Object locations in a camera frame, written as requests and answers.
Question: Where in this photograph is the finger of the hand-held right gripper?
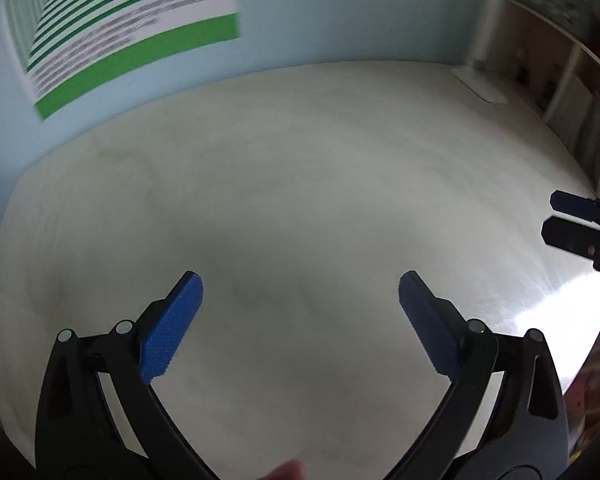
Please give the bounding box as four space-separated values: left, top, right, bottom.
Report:
550 190 600 226
540 216 600 273

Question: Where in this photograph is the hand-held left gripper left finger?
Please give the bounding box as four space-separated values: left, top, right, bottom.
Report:
36 271 215 480

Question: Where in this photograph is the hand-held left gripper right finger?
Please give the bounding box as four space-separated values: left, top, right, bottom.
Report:
385 270 570 480

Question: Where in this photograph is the person's left hand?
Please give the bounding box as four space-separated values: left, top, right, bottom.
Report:
260 460 305 480

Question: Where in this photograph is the white wooden bookshelf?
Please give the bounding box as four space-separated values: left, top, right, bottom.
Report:
500 0 600 201

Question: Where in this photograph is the white desk lamp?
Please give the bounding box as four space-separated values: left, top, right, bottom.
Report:
454 0 509 105

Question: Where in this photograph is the green striped wall poster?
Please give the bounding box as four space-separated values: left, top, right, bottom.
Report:
2 0 241 121

